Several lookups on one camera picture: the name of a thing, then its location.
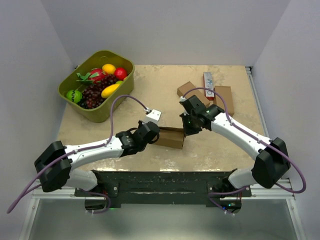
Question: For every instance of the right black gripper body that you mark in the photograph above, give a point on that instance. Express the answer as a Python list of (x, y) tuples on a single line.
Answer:
[(189, 125)]

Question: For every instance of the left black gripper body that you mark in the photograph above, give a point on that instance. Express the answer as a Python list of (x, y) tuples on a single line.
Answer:
[(143, 147)]

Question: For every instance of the brown cardboard box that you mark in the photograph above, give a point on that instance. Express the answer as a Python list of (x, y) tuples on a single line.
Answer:
[(171, 137)]

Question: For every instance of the green plastic basket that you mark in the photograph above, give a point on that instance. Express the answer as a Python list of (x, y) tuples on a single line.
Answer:
[(78, 80)]

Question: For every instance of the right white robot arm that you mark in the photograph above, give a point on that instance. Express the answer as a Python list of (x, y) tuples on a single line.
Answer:
[(269, 163)]

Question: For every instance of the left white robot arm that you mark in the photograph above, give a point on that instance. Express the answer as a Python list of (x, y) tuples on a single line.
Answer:
[(58, 166)]

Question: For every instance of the closed brown box middle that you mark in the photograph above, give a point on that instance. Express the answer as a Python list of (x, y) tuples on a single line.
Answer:
[(181, 90)]

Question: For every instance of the closed brown box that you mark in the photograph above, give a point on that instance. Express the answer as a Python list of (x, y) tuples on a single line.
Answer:
[(226, 93), (181, 90)]

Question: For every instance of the closed brown box right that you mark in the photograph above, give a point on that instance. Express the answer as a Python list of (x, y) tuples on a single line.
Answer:
[(226, 93)]

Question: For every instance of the toothpaste box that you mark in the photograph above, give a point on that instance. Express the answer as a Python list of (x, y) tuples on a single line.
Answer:
[(208, 84)]

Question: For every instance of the yellow toy mango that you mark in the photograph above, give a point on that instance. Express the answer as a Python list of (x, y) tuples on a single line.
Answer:
[(108, 91)]

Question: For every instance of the dark red toy grapes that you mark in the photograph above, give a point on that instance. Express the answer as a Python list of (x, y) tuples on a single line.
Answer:
[(91, 97)]

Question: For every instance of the purple toy grapes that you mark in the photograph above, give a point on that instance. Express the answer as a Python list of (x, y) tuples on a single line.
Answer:
[(107, 81)]

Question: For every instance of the red toy apple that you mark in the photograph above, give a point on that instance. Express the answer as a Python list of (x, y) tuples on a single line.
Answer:
[(120, 73)]

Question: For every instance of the green toy watermelon ball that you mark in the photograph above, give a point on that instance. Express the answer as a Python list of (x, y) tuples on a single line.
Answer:
[(74, 96)]

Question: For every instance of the pink toy dragon fruit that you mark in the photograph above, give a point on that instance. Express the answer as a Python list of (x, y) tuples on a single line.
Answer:
[(96, 75)]

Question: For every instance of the yellow toy lemon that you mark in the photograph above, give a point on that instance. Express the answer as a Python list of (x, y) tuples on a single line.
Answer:
[(109, 69)]

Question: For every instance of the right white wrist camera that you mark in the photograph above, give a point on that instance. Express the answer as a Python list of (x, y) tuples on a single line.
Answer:
[(182, 99)]

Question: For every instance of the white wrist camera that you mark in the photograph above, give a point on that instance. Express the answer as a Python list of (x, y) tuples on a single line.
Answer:
[(153, 116), (182, 99)]

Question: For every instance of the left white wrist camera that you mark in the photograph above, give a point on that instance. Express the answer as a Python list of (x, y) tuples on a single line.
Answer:
[(153, 116)]

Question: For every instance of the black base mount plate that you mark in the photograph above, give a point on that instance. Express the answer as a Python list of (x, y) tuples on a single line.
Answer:
[(209, 188)]

